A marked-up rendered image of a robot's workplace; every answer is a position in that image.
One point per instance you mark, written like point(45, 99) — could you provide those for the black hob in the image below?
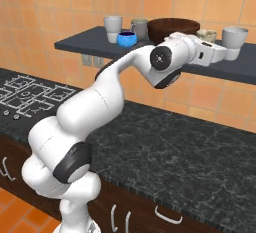
point(30, 93)

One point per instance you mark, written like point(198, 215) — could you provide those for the dark wood drawer front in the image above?
point(186, 225)

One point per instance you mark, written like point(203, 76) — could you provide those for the grey mug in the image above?
point(140, 28)

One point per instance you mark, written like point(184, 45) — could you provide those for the brown wooden bowl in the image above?
point(166, 28)

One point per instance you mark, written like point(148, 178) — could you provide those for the dark wood cupboard door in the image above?
point(105, 207)
point(138, 215)
point(16, 157)

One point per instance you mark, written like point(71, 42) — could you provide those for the white cup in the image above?
point(113, 25)
point(234, 37)

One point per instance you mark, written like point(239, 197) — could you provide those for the dark wall shelf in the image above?
point(90, 43)

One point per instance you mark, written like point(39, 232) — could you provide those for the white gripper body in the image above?
point(216, 54)

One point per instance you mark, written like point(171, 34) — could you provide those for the hob knob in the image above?
point(5, 112)
point(16, 116)

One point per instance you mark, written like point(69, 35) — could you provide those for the grey wall socket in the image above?
point(98, 62)
point(86, 59)

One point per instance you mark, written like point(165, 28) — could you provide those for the blue bowl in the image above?
point(126, 39)

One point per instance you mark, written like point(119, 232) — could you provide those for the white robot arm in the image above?
point(100, 103)

